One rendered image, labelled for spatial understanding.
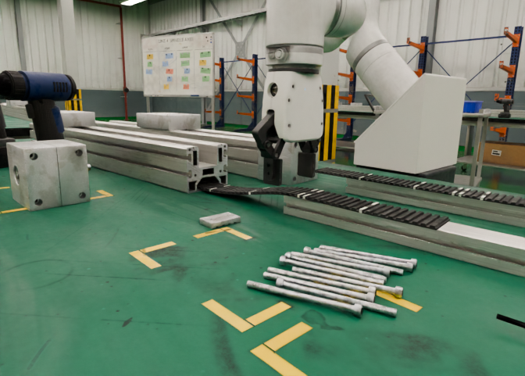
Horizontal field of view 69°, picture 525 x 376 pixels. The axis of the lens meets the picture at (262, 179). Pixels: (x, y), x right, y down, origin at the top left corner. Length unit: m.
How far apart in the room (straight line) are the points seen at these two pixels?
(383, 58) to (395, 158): 0.28
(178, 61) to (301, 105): 6.25
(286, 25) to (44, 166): 0.41
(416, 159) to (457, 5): 7.93
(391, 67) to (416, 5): 8.11
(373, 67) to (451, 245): 0.72
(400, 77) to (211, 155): 0.57
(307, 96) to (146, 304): 0.36
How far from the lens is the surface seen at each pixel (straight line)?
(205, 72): 6.44
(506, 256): 0.48
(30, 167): 0.66
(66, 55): 11.01
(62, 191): 0.68
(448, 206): 0.68
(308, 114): 0.57
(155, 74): 7.10
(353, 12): 0.62
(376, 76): 1.12
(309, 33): 0.56
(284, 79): 0.54
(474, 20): 8.72
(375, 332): 0.33
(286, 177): 0.79
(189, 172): 0.72
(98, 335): 0.33
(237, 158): 0.89
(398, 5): 9.42
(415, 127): 0.99
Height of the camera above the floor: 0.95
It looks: 12 degrees down
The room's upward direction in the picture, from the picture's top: 1 degrees clockwise
